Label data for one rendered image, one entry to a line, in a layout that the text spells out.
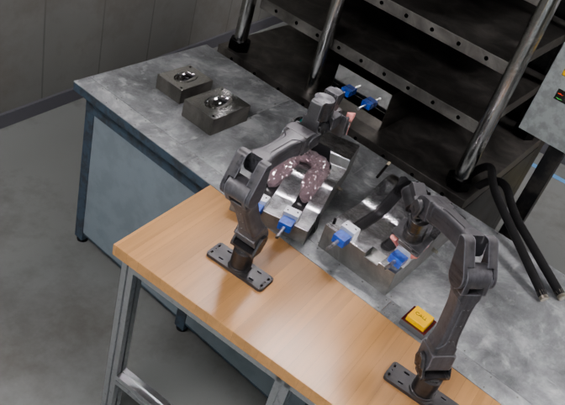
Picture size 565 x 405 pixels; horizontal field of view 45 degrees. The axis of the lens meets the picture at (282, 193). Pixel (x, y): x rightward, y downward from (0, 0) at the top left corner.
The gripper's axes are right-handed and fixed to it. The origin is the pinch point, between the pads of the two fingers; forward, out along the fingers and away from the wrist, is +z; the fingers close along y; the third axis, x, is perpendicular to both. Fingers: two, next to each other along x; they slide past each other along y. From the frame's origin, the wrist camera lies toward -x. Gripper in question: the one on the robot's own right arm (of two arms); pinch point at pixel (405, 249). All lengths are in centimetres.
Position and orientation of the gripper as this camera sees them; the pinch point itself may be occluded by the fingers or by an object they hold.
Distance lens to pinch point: 201.9
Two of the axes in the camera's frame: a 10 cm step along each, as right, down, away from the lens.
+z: -0.5, 5.3, 8.5
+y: -7.3, -6.0, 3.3
